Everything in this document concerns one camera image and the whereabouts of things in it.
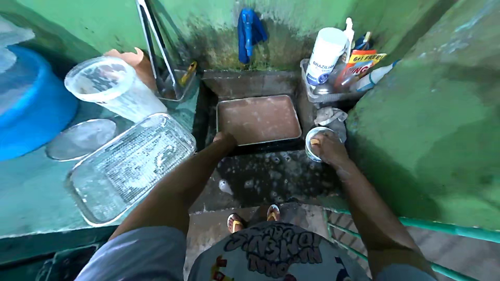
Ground translucent plastic sheet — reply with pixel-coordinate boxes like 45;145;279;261
0;15;36;74

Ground large blue plastic tub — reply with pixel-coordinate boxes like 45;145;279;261
0;45;79;162

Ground metal tongs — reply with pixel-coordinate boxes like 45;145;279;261
135;0;183;99

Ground clear rectangular plastic box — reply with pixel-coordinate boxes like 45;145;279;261
155;69;198;103

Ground shallow rectangular metal tray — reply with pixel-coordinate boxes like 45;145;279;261
216;95;302;146

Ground person's left hand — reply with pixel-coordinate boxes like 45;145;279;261
213;131;238;155

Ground person's right hand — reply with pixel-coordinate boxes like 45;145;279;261
310;131;349;170

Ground white bottle with teal band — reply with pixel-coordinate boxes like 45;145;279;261
355;60;401;93

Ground person's left forearm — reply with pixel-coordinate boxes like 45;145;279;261
109;141;237;241

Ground yellow handled tool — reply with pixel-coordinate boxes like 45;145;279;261
179;61;198;87

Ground white plastic brush handle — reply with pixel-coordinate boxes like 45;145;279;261
342;17;355;64

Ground small white round tub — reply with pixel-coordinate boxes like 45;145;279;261
305;126;335;163

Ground crumpled grey cloth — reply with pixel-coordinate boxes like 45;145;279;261
314;106;348;143

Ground tall white cylindrical canister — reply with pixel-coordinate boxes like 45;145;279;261
306;27;348;90

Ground clear round plastic lid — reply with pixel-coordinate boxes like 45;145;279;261
46;118;117;162

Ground person's body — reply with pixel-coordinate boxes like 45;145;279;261
74;221;437;281

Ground concrete sink basin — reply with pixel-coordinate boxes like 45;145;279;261
191;69;354;213

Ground rectangular perforated metal tray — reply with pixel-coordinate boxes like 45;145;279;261
67;113;197;228

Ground green metal railing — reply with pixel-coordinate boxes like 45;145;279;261
323;208;500;281

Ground clear plastic basket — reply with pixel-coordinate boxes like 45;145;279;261
300;59;368;104

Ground small metal bowl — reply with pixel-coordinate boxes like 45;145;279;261
313;82;335;96

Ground person's right forearm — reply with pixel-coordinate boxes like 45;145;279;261
335;158;437;281

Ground clear round plastic container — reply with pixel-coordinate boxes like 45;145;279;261
64;56;168;123

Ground blue cloth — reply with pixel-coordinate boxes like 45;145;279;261
238;9;268;65

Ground brown broken-edged pot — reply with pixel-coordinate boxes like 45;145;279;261
103;47;158;93

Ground red and yellow packet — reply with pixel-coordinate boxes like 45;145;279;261
334;49;387;87

